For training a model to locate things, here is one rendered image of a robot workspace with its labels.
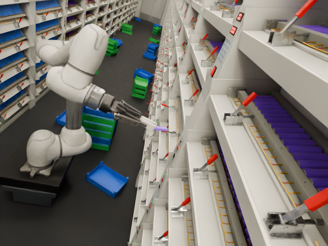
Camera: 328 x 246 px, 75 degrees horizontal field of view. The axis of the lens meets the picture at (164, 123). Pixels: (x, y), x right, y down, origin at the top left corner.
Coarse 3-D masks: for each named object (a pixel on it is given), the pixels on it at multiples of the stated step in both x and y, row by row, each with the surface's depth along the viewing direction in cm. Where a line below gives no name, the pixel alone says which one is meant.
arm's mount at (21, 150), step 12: (24, 144) 156; (12, 156) 145; (24, 156) 148; (72, 156) 162; (0, 168) 135; (12, 168) 137; (60, 168) 149; (0, 180) 132; (12, 180) 133; (24, 180) 133; (36, 180) 136; (48, 180) 139; (60, 180) 141
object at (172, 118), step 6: (174, 96) 142; (174, 102) 139; (174, 114) 126; (174, 120) 120; (174, 126) 115; (168, 138) 113; (174, 138) 106; (168, 144) 108; (174, 144) 102; (168, 150) 103; (168, 156) 99
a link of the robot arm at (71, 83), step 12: (48, 72) 76; (60, 72) 76; (72, 72) 75; (84, 72) 76; (48, 84) 77; (60, 84) 76; (72, 84) 76; (84, 84) 78; (72, 96) 78; (84, 96) 79
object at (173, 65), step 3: (171, 63) 200; (174, 63) 200; (171, 66) 201; (174, 66) 185; (171, 69) 188; (174, 69) 193; (177, 69) 191; (171, 72) 188; (174, 72) 188; (171, 75) 181; (174, 75) 181; (171, 78) 176; (174, 78) 163; (171, 81) 164; (171, 84) 164
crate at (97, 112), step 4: (84, 108) 187; (88, 108) 187; (84, 112) 189; (88, 112) 190; (92, 112) 190; (96, 112) 190; (100, 112) 191; (108, 112) 201; (104, 116) 193; (108, 116) 194; (112, 116) 194
